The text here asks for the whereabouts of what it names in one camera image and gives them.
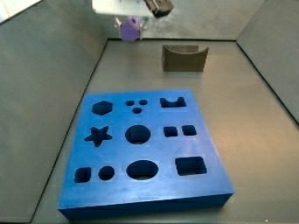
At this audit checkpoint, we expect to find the black curved fixture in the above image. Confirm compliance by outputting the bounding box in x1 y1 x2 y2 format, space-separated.
162 45 209 72

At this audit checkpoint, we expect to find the blue foam shape block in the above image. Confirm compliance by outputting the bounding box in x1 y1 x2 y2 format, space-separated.
57 90 233 221

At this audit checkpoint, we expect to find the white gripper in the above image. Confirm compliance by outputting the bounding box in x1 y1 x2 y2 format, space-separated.
92 0 153 40

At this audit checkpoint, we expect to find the purple three prong object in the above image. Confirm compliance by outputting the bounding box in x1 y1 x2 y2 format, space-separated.
120 17 140 42

